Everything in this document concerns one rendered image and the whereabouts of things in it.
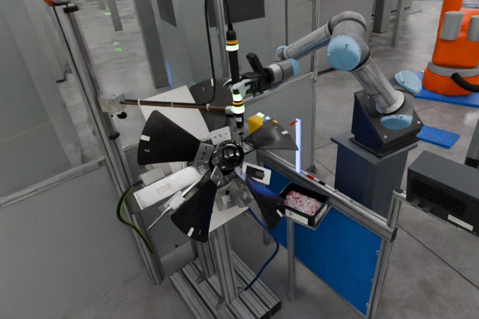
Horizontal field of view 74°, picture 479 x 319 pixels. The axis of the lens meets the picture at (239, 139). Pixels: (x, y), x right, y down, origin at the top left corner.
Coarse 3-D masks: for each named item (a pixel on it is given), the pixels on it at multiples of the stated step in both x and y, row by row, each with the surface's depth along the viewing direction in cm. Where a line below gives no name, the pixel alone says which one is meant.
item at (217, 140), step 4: (220, 128) 137; (224, 128) 137; (228, 128) 135; (212, 132) 139; (216, 132) 138; (220, 132) 137; (224, 132) 136; (228, 132) 135; (212, 136) 139; (216, 136) 138; (224, 136) 136; (228, 136) 135; (212, 140) 138; (216, 140) 138; (220, 140) 137; (216, 144) 137
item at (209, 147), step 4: (200, 144) 129; (204, 144) 129; (208, 144) 130; (200, 148) 130; (204, 148) 130; (208, 148) 131; (212, 148) 131; (200, 152) 131; (208, 152) 132; (196, 156) 132; (200, 156) 132; (204, 156) 133; (208, 156) 133; (200, 160) 133; (204, 160) 134; (208, 160) 134
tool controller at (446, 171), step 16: (416, 160) 112; (432, 160) 110; (448, 160) 108; (416, 176) 109; (432, 176) 105; (448, 176) 104; (464, 176) 102; (416, 192) 114; (432, 192) 108; (448, 192) 102; (464, 192) 98; (432, 208) 113; (448, 208) 106; (464, 208) 101; (464, 224) 106
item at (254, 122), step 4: (252, 116) 188; (256, 116) 188; (260, 116) 187; (248, 120) 186; (252, 120) 184; (256, 120) 183; (260, 120) 183; (248, 124) 188; (252, 124) 184; (256, 124) 181; (260, 124) 179; (252, 128) 186; (256, 128) 183
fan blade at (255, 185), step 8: (248, 176) 139; (248, 184) 132; (256, 184) 138; (256, 192) 132; (264, 192) 139; (272, 192) 145; (256, 200) 129; (264, 200) 134; (272, 200) 139; (280, 200) 144; (264, 208) 131; (272, 208) 135; (280, 208) 140; (264, 216) 128; (272, 216) 132; (280, 216) 136; (272, 224) 130
